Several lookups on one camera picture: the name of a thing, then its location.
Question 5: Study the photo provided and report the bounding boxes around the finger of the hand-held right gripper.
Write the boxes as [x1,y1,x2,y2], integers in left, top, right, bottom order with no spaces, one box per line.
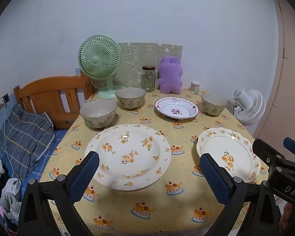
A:
[252,138,286,172]
[283,137,295,168]

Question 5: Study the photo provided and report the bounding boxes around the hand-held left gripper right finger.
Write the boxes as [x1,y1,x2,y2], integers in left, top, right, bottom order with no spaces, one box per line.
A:
[199,153,283,236]

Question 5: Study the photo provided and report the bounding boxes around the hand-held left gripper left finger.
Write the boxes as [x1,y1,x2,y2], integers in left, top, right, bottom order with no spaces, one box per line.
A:
[18,151,100,236]

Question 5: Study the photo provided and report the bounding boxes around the scalloped floral plate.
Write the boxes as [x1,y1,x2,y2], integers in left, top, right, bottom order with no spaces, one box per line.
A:
[196,127,261,183]

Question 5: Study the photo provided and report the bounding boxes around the large floral plate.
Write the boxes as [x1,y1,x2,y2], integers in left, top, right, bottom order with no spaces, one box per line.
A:
[85,124,172,191]

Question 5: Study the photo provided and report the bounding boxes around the large floral ceramic bowl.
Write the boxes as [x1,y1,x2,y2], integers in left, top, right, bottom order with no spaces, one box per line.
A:
[79,99,118,130]

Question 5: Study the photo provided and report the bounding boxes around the white plate with red mark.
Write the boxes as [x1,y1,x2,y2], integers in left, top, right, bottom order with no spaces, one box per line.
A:
[154,97,199,120]

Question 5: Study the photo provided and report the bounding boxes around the person's right hand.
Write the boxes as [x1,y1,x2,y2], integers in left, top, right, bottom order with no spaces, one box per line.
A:
[280,202,295,230]

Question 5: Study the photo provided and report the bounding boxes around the blue checked bedsheet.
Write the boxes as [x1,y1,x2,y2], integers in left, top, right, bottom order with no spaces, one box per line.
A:
[0,128,69,195]

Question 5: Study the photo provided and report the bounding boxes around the white clip fan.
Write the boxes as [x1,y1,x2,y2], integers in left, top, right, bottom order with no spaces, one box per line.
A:
[231,88,266,126]

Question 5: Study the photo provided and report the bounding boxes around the yellow printed tablecloth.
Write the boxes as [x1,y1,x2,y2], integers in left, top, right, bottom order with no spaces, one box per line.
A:
[38,88,269,236]

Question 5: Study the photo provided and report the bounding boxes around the beige door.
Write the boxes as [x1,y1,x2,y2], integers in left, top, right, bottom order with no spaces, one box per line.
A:
[254,0,295,153]

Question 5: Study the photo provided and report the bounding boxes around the grey plaid pillow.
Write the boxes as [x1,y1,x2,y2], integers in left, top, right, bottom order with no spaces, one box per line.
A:
[0,103,56,181]

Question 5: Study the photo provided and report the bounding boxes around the white plastic bag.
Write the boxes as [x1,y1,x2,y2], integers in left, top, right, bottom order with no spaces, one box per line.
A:
[1,178,22,227]

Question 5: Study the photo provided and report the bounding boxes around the cotton swab container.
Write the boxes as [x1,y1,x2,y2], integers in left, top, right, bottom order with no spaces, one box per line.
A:
[190,80,201,94]

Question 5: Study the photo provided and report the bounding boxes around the wooden bed headboard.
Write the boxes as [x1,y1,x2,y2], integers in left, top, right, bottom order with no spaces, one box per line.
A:
[13,72,96,130]

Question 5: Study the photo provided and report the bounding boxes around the purple plush toy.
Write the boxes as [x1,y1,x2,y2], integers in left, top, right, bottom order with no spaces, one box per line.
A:
[157,56,183,94]

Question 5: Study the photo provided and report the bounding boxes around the glass jar with dark lid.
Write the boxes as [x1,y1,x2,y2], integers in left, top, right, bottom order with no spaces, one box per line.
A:
[142,65,156,92]

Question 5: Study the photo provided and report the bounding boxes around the green desk fan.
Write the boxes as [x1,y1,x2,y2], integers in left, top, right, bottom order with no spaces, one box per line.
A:
[78,36,124,99]

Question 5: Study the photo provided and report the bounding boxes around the green patterned board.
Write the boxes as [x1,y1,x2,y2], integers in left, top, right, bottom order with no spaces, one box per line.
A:
[113,42,183,89]

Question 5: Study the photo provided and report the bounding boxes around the wall socket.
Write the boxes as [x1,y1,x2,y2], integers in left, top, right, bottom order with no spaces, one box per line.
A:
[0,93,10,109]

